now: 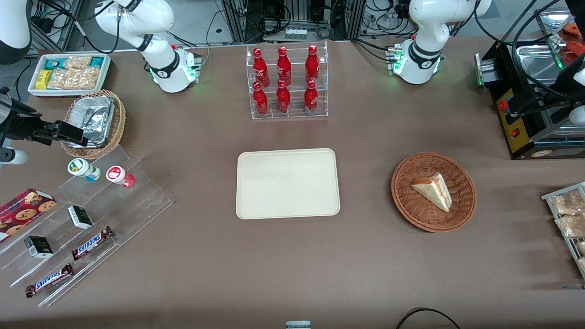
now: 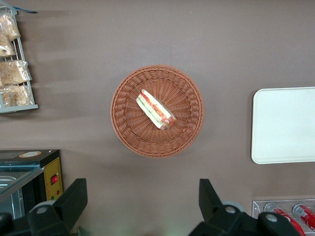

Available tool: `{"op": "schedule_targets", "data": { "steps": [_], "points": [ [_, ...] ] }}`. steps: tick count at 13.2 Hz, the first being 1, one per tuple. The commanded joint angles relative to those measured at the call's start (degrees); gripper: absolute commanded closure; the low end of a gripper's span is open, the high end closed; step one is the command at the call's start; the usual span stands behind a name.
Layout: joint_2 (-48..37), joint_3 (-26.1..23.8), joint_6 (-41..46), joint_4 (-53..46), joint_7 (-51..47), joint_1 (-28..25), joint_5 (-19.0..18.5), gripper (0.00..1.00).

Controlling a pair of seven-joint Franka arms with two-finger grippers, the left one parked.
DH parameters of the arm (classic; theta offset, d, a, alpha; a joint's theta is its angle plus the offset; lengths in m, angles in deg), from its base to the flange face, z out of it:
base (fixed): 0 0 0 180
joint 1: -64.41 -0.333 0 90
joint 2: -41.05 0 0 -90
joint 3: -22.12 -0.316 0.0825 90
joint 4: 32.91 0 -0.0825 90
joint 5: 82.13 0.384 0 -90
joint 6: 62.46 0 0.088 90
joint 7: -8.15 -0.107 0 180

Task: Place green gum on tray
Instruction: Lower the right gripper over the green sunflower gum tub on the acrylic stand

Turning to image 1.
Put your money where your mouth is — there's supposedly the black cable loop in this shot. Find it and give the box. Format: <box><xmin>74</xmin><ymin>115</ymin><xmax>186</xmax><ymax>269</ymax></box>
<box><xmin>395</xmin><ymin>308</ymin><xmax>462</xmax><ymax>329</ymax></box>

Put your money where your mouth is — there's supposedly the clear acrylic bottle rack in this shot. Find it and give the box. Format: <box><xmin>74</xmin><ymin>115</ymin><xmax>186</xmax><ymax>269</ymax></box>
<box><xmin>245</xmin><ymin>40</ymin><xmax>329</xmax><ymax>121</ymax></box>

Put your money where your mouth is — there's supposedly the black sealing machine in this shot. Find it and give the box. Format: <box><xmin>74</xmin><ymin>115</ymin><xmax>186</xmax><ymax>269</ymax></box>
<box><xmin>474</xmin><ymin>40</ymin><xmax>585</xmax><ymax>160</ymax></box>

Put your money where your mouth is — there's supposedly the Snickers chocolate bar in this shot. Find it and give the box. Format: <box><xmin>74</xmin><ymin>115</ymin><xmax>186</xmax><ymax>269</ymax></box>
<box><xmin>71</xmin><ymin>226</ymin><xmax>115</xmax><ymax>261</ymax></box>
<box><xmin>25</xmin><ymin>263</ymin><xmax>74</xmax><ymax>298</ymax></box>

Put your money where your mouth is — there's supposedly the small black box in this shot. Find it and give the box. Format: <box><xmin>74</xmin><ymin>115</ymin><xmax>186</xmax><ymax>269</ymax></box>
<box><xmin>24</xmin><ymin>235</ymin><xmax>54</xmax><ymax>259</ymax></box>
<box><xmin>67</xmin><ymin>205</ymin><xmax>94</xmax><ymax>230</ymax></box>

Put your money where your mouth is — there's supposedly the clear bag of pastry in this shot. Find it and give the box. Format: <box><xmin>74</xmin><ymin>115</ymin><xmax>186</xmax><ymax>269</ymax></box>
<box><xmin>550</xmin><ymin>189</ymin><xmax>585</xmax><ymax>217</ymax></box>
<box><xmin>555</xmin><ymin>214</ymin><xmax>585</xmax><ymax>239</ymax></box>

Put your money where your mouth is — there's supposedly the thick black cable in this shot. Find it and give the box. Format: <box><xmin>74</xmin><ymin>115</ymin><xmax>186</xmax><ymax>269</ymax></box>
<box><xmin>473</xmin><ymin>0</ymin><xmax>577</xmax><ymax>103</ymax></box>

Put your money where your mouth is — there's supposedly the light wicker basket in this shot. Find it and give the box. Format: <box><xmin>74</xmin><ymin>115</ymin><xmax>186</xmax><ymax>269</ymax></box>
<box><xmin>60</xmin><ymin>89</ymin><xmax>127</xmax><ymax>160</ymax></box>

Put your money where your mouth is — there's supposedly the white plastic snack bin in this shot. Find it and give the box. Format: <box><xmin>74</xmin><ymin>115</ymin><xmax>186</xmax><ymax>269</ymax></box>
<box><xmin>27</xmin><ymin>53</ymin><xmax>113</xmax><ymax>98</ymax></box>

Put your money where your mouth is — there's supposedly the red cola bottle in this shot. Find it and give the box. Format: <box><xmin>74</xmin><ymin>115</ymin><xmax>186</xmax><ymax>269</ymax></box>
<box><xmin>252</xmin><ymin>81</ymin><xmax>270</xmax><ymax>116</ymax></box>
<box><xmin>304</xmin><ymin>80</ymin><xmax>319</xmax><ymax>115</ymax></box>
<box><xmin>252</xmin><ymin>48</ymin><xmax>271</xmax><ymax>88</ymax></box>
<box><xmin>305</xmin><ymin>44</ymin><xmax>320</xmax><ymax>85</ymax></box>
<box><xmin>277</xmin><ymin>46</ymin><xmax>293</xmax><ymax>86</ymax></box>
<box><xmin>276</xmin><ymin>79</ymin><xmax>292</xmax><ymax>114</ymax></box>

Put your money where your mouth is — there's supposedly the red packaged food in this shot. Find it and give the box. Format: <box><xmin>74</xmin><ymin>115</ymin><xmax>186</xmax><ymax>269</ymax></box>
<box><xmin>561</xmin><ymin>22</ymin><xmax>585</xmax><ymax>65</ymax></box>

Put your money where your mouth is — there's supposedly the red plaid cookie box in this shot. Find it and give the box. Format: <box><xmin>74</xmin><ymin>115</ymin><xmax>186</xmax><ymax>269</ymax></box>
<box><xmin>0</xmin><ymin>188</ymin><xmax>58</xmax><ymax>244</ymax></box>

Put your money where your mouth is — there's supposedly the green capped yogurt bottle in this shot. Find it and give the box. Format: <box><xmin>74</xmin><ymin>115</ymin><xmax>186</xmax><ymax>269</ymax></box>
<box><xmin>67</xmin><ymin>158</ymin><xmax>101</xmax><ymax>182</ymax></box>

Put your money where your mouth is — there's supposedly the wrapped triangle sandwich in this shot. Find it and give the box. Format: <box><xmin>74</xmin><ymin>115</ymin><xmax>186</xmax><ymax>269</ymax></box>
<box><xmin>410</xmin><ymin>172</ymin><xmax>453</xmax><ymax>213</ymax></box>

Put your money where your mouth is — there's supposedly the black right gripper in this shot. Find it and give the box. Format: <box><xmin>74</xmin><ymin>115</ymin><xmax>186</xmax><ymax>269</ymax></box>
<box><xmin>0</xmin><ymin>101</ymin><xmax>88</xmax><ymax>148</ymax></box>

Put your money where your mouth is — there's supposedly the stainless steel tray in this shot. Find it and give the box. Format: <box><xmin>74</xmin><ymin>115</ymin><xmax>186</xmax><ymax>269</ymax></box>
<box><xmin>515</xmin><ymin>42</ymin><xmax>565</xmax><ymax>85</ymax></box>

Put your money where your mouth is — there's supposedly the clear acrylic stepped stand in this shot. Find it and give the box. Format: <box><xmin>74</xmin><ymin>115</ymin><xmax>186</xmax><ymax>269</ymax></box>
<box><xmin>0</xmin><ymin>145</ymin><xmax>174</xmax><ymax>308</ymax></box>

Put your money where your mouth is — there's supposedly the clear bag of crackers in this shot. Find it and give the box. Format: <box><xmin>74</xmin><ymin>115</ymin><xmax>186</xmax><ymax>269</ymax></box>
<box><xmin>64</xmin><ymin>55</ymin><xmax>93</xmax><ymax>70</ymax></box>
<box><xmin>47</xmin><ymin>67</ymin><xmax>101</xmax><ymax>90</ymax></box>

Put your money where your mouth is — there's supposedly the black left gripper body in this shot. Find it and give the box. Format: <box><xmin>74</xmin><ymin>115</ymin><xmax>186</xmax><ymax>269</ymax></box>
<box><xmin>508</xmin><ymin>85</ymin><xmax>585</xmax><ymax>117</ymax></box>

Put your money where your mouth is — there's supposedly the round brown wicker basket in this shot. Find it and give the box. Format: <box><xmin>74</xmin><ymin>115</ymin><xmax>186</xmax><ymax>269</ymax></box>
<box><xmin>391</xmin><ymin>152</ymin><xmax>477</xmax><ymax>233</ymax></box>

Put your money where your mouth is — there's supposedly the red capped yogurt bottle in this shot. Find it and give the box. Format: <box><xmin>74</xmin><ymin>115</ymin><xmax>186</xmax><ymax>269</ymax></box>
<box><xmin>106</xmin><ymin>165</ymin><xmax>136</xmax><ymax>189</ymax></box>

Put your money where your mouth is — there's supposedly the aluminium foil container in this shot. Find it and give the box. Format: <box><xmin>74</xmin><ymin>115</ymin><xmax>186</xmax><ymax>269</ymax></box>
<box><xmin>67</xmin><ymin>95</ymin><xmax>116</xmax><ymax>149</ymax></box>

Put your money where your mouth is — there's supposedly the cream plastic tray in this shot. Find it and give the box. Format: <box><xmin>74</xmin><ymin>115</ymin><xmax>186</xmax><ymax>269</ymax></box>
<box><xmin>235</xmin><ymin>148</ymin><xmax>341</xmax><ymax>220</ymax></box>

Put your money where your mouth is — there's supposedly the tray of packaged snacks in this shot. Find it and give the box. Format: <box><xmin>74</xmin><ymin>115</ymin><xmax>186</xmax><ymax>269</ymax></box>
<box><xmin>541</xmin><ymin>181</ymin><xmax>585</xmax><ymax>280</ymax></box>

